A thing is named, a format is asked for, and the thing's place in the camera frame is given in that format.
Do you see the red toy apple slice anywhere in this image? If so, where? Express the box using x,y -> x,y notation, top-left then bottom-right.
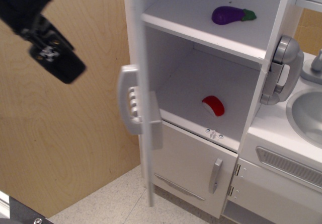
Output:
202,96 -> 225,117

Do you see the grey oven vent panel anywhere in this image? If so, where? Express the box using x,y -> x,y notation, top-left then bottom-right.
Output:
256,146 -> 321,189

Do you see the white lower freezer door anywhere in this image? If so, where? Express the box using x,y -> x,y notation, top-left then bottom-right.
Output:
152,122 -> 237,218

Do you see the grey fridge door handle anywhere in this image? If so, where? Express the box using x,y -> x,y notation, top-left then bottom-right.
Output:
117,64 -> 142,135

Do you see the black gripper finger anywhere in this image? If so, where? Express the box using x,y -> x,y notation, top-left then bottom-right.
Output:
29,45 -> 86,84

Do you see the grey freezer door handle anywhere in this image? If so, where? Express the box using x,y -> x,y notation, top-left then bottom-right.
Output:
208,158 -> 223,194

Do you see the white toy fridge cabinet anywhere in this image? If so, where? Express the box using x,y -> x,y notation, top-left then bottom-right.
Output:
141,0 -> 301,152

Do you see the white toy oven unit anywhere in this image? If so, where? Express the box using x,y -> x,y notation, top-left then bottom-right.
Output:
221,50 -> 322,224

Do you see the white fridge door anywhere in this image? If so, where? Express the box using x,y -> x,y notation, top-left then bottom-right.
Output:
125,0 -> 154,207

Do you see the white door latch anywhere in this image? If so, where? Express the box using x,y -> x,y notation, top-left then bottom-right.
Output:
205,128 -> 224,139

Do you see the purple toy eggplant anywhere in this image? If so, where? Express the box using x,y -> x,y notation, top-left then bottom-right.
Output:
211,6 -> 257,25

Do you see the grey box on door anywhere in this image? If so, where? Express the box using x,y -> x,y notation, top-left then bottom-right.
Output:
149,91 -> 163,150

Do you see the grey toy faucet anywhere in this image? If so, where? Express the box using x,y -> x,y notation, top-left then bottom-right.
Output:
300,50 -> 322,85

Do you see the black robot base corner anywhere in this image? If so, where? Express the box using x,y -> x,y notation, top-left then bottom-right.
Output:
1,191 -> 52,224

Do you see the grey toy sink basin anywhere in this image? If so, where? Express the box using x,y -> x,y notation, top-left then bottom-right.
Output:
286,89 -> 321,148

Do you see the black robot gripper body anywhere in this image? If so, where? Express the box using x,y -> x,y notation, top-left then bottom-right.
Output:
1,0 -> 73,50

